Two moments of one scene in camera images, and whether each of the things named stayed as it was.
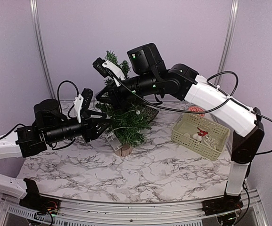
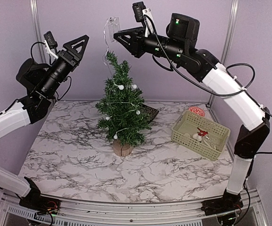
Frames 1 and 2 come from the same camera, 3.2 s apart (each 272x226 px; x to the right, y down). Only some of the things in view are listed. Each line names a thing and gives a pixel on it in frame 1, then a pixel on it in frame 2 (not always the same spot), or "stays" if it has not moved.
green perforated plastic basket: [199, 132] stays
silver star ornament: [212, 141] stays
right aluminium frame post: [227, 41] stays
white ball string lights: [111, 137] to [113, 35]
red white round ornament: [197, 108] stays
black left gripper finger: [95, 115] to [77, 47]
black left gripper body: [58, 134] to [51, 83]
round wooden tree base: [126, 150] stays
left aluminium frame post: [40, 41] stays
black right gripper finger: [107, 100] to [127, 45]
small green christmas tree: [131, 125] stays
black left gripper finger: [103, 128] to [79, 56]
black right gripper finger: [107, 89] to [127, 31]
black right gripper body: [145, 85] to [169, 48]
